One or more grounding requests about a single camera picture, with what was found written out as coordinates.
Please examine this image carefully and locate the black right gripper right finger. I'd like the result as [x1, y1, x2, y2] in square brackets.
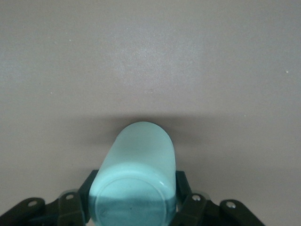
[171, 170, 266, 226]

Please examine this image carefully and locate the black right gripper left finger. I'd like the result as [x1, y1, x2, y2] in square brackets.
[0, 169, 100, 226]

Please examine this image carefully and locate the pale green plastic cup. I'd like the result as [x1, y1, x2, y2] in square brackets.
[88, 121, 177, 226]

